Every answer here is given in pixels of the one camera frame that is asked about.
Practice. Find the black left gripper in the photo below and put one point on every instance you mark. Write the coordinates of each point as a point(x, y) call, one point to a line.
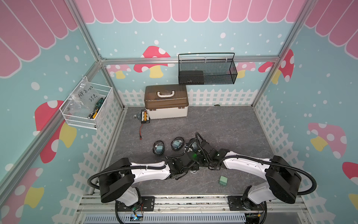
point(196, 166)

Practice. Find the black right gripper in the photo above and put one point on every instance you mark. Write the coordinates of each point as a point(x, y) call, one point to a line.
point(199, 157)

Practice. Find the green charger cube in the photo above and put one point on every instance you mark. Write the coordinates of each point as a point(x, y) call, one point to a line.
point(223, 181)

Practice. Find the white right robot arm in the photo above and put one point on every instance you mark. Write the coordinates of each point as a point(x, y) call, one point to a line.
point(282, 181)

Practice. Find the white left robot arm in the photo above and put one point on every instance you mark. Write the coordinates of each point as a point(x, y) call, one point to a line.
point(115, 182)

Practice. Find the black yellow charger board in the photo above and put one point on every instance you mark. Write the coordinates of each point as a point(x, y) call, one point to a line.
point(144, 117)

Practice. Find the brown lid storage box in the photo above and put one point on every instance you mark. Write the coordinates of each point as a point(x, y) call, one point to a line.
point(166, 101)

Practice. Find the black box in basket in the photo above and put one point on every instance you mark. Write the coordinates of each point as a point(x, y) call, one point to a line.
point(191, 78)

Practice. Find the clear labelled plastic bag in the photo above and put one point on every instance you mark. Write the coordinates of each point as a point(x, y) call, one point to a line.
point(83, 97)

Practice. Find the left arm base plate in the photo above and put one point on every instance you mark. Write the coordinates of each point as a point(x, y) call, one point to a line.
point(144, 204)

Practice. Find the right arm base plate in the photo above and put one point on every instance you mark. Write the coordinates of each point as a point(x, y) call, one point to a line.
point(239, 203)

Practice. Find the black wire mesh basket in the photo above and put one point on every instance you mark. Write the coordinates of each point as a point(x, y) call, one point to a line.
point(218, 68)

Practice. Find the green handled tool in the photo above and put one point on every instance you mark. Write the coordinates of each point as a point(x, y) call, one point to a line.
point(97, 107)

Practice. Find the white wire wall basket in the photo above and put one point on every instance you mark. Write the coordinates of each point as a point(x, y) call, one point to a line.
point(80, 119)

